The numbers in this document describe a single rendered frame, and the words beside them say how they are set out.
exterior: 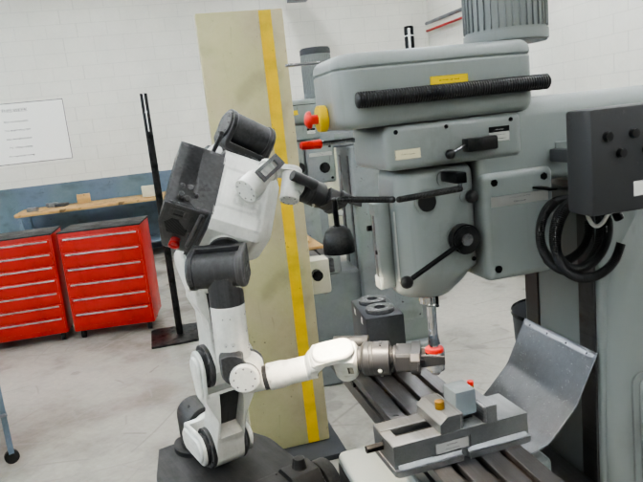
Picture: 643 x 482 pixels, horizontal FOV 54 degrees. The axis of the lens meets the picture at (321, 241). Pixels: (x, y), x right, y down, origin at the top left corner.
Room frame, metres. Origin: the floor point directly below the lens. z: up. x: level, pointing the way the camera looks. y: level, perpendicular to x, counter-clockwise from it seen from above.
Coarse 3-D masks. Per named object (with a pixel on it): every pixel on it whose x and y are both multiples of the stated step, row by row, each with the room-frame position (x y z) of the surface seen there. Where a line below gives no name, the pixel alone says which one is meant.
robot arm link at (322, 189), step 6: (318, 186) 2.11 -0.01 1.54; (324, 186) 2.13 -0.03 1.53; (318, 192) 2.10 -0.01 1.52; (324, 192) 2.11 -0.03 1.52; (330, 192) 2.14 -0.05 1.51; (336, 192) 2.15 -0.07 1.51; (342, 192) 2.15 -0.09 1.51; (318, 198) 2.10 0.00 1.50; (324, 198) 2.11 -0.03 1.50; (330, 198) 2.12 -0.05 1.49; (306, 204) 2.12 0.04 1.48; (312, 204) 2.12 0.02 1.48; (318, 204) 2.11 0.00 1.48; (324, 204) 2.14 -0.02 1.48; (330, 204) 2.14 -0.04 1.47; (342, 204) 2.13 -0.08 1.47; (324, 210) 2.20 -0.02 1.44; (330, 210) 2.18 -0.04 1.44
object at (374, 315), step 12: (360, 300) 2.00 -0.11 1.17; (372, 300) 1.98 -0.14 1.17; (384, 300) 1.98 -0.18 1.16; (360, 312) 1.92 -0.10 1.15; (372, 312) 1.87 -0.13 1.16; (384, 312) 1.87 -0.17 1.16; (396, 312) 1.88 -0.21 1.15; (360, 324) 1.94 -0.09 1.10; (372, 324) 1.84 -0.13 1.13; (384, 324) 1.85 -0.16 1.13; (396, 324) 1.86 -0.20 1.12; (372, 336) 1.84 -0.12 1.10; (384, 336) 1.85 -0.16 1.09; (396, 336) 1.86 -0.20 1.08
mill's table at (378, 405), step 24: (360, 384) 1.80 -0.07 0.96; (384, 384) 1.77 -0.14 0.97; (408, 384) 1.76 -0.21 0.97; (432, 384) 1.74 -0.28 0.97; (384, 408) 1.62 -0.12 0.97; (408, 408) 1.60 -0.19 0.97; (480, 456) 1.33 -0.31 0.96; (504, 456) 1.36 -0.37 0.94; (528, 456) 1.31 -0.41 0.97; (432, 480) 1.32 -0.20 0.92; (456, 480) 1.25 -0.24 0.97; (480, 480) 1.24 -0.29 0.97; (504, 480) 1.23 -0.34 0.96; (528, 480) 1.22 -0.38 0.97; (552, 480) 1.21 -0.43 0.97
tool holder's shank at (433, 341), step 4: (428, 308) 1.53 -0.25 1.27; (432, 308) 1.52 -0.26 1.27; (428, 312) 1.53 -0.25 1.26; (432, 312) 1.52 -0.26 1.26; (428, 316) 1.53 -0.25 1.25; (432, 316) 1.52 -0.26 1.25; (428, 320) 1.53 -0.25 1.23; (432, 320) 1.52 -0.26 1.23; (436, 320) 1.53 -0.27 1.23; (428, 324) 1.53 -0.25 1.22; (432, 324) 1.52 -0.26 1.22; (436, 324) 1.53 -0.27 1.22; (428, 328) 1.53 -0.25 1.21; (432, 328) 1.52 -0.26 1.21; (436, 328) 1.53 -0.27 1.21; (432, 332) 1.52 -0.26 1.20; (436, 332) 1.53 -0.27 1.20; (432, 336) 1.52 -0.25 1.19; (436, 336) 1.53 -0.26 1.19; (428, 340) 1.53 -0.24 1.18; (432, 340) 1.52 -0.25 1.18; (436, 340) 1.52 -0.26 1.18; (432, 344) 1.52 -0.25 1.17; (436, 344) 1.52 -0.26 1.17; (432, 348) 1.53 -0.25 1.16
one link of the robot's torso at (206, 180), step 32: (192, 160) 1.71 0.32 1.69; (224, 160) 1.74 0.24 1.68; (256, 160) 1.83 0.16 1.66; (192, 192) 1.65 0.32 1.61; (224, 192) 1.68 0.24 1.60; (160, 224) 1.69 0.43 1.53; (192, 224) 1.67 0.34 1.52; (224, 224) 1.63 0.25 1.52; (256, 224) 1.66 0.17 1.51; (256, 256) 1.75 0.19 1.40
